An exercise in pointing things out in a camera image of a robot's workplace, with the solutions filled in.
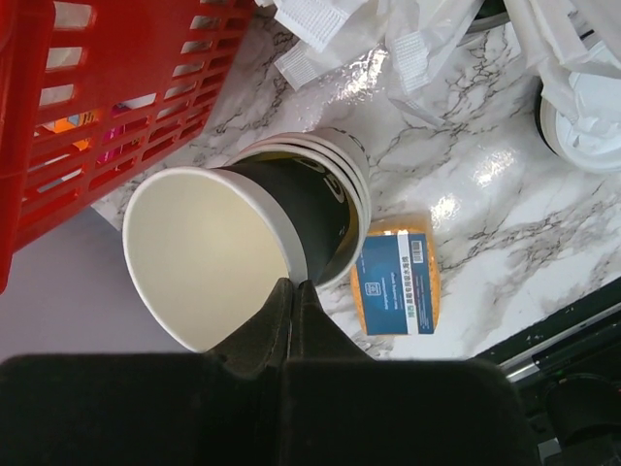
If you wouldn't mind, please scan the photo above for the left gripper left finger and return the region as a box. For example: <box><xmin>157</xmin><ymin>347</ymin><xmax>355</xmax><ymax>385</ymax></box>
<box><xmin>1</xmin><ymin>280</ymin><xmax>294</xmax><ymax>465</ymax></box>

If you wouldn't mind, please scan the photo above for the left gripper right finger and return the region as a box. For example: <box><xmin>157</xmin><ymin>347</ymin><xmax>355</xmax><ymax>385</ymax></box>
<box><xmin>283</xmin><ymin>279</ymin><xmax>540</xmax><ymax>466</ymax></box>

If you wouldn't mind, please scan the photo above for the black paper coffee cup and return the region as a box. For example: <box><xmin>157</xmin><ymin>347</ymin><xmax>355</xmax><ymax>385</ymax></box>
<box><xmin>122</xmin><ymin>159</ymin><xmax>349</xmax><ymax>352</ymax></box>

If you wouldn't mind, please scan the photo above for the orange sponge blue label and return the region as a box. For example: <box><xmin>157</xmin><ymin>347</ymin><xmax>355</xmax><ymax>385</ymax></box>
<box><xmin>351</xmin><ymin>211</ymin><xmax>441</xmax><ymax>336</ymax></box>

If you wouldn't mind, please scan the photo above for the stack of paper cups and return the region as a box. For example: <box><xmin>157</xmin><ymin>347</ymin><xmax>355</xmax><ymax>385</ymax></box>
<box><xmin>226</xmin><ymin>127</ymin><xmax>372</xmax><ymax>287</ymax></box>

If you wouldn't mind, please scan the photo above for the red plastic shopping basket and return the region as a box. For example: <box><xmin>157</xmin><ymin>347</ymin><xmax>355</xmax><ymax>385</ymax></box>
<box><xmin>1</xmin><ymin>1</ymin><xmax>256</xmax><ymax>278</ymax></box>

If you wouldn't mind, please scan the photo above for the stack of white lids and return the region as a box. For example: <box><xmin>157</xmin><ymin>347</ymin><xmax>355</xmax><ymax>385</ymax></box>
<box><xmin>535</xmin><ymin>68</ymin><xmax>620</xmax><ymax>173</ymax></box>

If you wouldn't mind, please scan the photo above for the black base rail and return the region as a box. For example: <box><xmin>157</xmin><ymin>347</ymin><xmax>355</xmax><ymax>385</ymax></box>
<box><xmin>478</xmin><ymin>304</ymin><xmax>620</xmax><ymax>465</ymax></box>

